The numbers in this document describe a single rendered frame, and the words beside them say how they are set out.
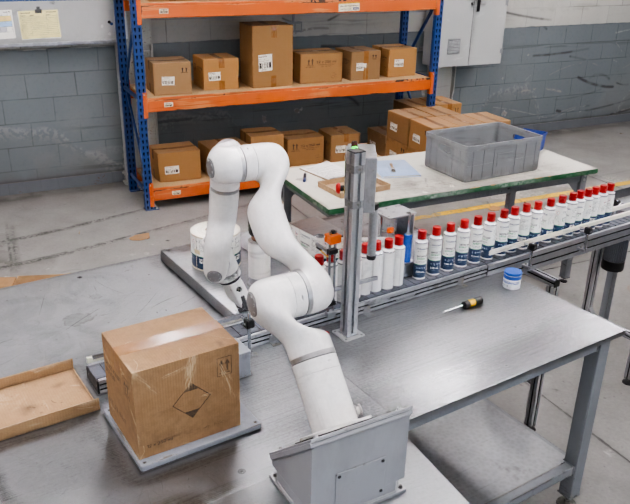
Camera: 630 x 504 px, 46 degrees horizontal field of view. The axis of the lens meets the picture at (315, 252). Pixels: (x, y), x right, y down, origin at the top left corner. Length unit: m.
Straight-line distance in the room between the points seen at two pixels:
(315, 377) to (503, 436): 1.55
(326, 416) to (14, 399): 1.01
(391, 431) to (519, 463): 1.37
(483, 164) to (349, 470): 2.92
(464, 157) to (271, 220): 2.57
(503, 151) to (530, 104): 4.52
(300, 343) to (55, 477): 0.73
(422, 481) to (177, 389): 0.68
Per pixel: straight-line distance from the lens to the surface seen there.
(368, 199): 2.45
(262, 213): 1.97
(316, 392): 1.87
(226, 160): 2.00
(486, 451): 3.19
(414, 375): 2.45
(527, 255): 3.34
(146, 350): 2.02
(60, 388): 2.45
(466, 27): 7.82
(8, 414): 2.38
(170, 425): 2.06
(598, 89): 9.77
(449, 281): 3.03
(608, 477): 3.58
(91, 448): 2.19
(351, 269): 2.51
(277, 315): 1.86
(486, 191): 4.52
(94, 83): 6.76
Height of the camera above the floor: 2.15
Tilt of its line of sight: 24 degrees down
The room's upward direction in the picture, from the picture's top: 1 degrees clockwise
